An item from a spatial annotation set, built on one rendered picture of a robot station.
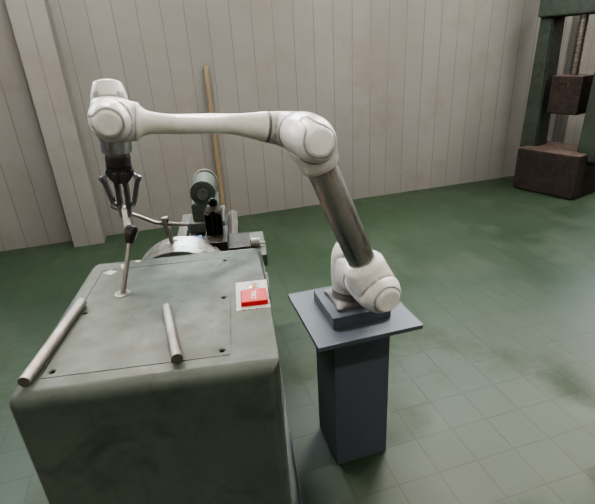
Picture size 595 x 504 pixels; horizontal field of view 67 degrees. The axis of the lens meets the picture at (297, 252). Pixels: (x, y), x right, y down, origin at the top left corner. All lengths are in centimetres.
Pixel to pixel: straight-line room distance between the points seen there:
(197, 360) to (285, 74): 457
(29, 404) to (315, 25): 486
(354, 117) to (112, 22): 269
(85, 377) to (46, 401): 7
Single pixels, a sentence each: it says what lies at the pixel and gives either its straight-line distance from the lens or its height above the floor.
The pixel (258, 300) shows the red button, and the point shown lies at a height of 127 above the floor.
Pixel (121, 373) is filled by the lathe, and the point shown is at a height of 126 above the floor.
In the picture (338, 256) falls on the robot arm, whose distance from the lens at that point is 178.
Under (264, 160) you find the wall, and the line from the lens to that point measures 531.
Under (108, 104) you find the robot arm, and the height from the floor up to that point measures 167.
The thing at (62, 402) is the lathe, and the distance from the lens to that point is 92.
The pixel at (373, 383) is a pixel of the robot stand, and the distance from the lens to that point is 208.
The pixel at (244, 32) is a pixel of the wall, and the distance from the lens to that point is 517.
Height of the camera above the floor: 177
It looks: 24 degrees down
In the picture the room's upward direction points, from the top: 3 degrees counter-clockwise
